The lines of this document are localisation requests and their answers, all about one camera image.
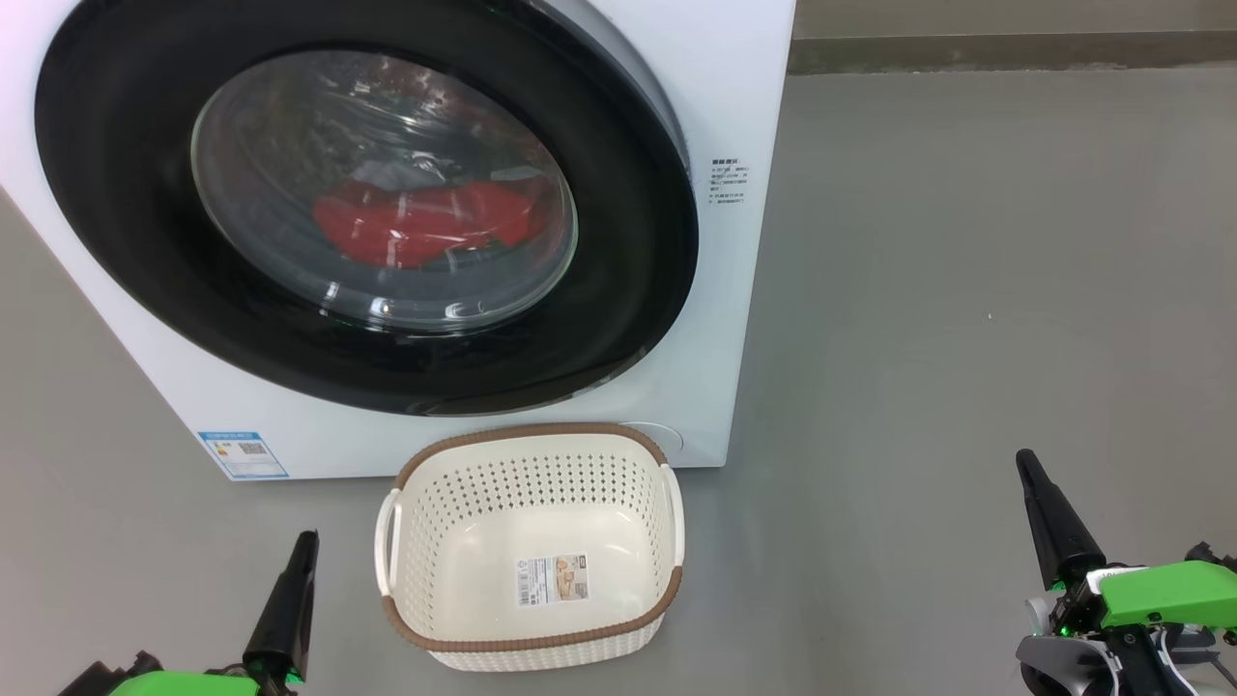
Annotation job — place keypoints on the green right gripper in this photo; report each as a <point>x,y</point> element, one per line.
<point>1169,592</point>

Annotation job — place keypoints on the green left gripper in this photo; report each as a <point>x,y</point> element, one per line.
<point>184,684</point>

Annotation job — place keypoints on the red and white jersey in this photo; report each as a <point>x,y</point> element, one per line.
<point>425,227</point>

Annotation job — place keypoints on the black round glass washer door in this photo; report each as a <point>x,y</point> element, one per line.
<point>116,203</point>

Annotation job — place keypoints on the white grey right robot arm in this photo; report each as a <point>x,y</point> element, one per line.
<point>1063,667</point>

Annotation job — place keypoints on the cream laundry basket brown rim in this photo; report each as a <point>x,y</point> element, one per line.
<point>541,648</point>

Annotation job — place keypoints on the printed instruction sticker label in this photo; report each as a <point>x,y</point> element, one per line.
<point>553,580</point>

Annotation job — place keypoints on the white front-load washing machine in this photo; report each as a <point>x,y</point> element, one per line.
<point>739,87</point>

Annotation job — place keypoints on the blue energy label sticker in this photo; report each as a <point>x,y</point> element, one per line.
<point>244,454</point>

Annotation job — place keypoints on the round white filter cover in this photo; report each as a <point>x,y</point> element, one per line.
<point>662,435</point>

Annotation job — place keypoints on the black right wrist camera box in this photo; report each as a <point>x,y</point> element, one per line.
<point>1210,557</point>

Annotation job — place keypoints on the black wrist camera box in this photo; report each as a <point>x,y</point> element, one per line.
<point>111,677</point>
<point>1210,557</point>

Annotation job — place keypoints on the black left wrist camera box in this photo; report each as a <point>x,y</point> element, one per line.
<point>111,677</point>

